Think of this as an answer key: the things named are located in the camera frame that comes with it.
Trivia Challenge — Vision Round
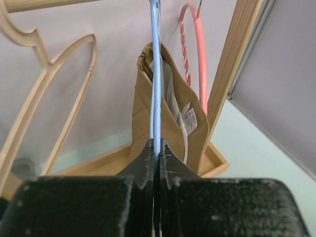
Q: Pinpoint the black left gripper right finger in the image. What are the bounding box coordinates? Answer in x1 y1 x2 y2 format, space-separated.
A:
159 140 309 237

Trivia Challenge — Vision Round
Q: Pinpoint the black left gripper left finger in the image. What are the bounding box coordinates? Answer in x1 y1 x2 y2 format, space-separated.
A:
0 140 154 237

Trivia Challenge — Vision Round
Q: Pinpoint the tan brown skirt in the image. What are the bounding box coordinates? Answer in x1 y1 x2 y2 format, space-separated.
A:
129 43 199 172

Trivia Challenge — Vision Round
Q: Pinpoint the light blue wire hanger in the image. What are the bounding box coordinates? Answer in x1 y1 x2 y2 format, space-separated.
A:
150 0 161 155

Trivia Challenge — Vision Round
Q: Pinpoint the beige wooden hanger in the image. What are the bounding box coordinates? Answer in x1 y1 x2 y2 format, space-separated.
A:
0 0 97 198

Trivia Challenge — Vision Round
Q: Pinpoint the pink plastic hanger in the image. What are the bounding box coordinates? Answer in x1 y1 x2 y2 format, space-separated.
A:
178 1 208 161

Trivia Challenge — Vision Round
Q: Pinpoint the wooden clothes rack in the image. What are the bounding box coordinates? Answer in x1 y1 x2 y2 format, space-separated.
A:
0 0 265 200

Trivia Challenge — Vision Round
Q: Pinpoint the grey plastic bin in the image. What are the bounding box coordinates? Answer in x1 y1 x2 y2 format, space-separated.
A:
11 158 36 180

